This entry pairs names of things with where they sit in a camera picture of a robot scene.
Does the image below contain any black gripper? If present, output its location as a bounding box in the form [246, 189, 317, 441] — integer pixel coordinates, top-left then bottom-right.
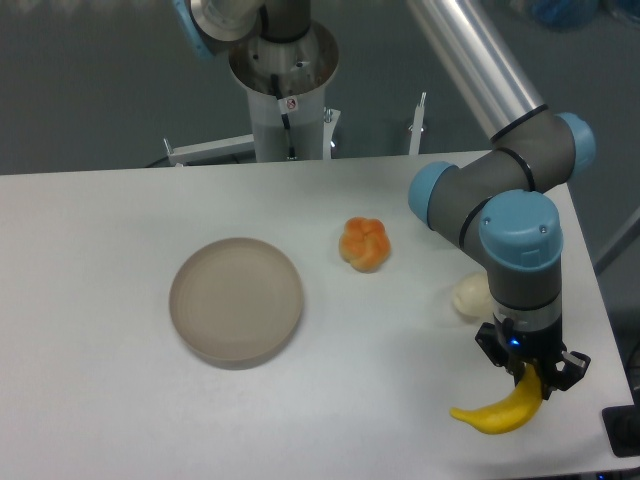
[475, 298, 591, 400]

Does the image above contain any yellow banana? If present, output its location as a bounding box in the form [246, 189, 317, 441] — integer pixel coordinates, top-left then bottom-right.
[449, 365, 543, 435]

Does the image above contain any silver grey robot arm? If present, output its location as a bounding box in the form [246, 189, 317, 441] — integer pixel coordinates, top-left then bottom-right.
[174, 1, 595, 397]

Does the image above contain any black device at table edge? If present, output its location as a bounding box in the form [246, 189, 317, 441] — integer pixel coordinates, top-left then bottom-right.
[602, 405, 639, 458]

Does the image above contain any orange knotted bread roll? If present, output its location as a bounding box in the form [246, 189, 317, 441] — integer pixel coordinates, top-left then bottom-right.
[339, 217, 391, 273]

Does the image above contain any beige round plate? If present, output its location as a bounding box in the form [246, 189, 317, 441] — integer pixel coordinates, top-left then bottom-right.
[169, 238, 304, 370]

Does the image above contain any white metal bracket right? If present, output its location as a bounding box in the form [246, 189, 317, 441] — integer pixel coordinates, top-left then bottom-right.
[408, 92, 427, 156]

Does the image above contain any white metal bracket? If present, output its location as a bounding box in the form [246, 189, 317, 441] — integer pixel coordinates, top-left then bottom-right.
[408, 92, 427, 156]
[163, 134, 254, 166]

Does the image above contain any black cable on pedestal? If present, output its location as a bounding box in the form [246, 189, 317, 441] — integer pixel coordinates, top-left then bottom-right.
[270, 73, 297, 161]

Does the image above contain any white metal bracket left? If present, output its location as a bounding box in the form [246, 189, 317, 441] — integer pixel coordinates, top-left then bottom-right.
[163, 134, 254, 166]

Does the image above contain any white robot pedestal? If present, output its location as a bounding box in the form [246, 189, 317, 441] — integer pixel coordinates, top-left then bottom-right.
[229, 21, 339, 163]

